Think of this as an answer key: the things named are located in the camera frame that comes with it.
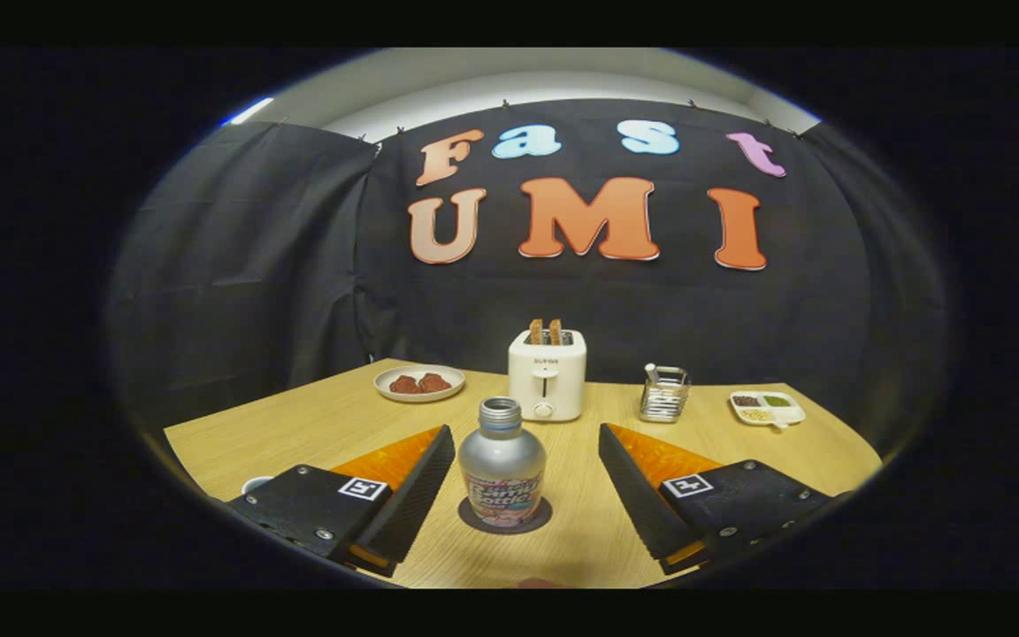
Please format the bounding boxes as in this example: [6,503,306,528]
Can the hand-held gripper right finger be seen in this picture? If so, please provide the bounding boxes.
[598,423,833,576]

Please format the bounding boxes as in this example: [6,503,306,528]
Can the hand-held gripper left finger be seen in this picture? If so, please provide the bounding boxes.
[225,424,457,578]

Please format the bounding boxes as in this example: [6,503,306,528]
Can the silver bottle with printed label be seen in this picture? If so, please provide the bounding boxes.
[458,396,548,529]

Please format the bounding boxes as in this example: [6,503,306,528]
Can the dark round coaster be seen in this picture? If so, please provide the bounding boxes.
[458,495,554,535]

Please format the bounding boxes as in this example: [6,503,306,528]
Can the wooden table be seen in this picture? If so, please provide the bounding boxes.
[163,357,884,589]

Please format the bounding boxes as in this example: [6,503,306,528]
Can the white round plate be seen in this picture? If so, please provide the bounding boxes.
[373,365,466,403]

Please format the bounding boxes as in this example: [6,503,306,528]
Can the white divided seasoning dish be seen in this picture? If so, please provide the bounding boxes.
[729,390,807,430]

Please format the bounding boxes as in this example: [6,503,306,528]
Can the white toaster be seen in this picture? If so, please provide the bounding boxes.
[508,329,587,423]

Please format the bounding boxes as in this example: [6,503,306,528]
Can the black backdrop cloth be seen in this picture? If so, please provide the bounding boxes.
[107,97,953,461]

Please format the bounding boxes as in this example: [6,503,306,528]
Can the rectangular ceiling light panel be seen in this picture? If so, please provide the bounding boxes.
[226,97,274,126]

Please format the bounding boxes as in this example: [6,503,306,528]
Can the wire mesh holder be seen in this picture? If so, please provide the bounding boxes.
[639,365,692,424]

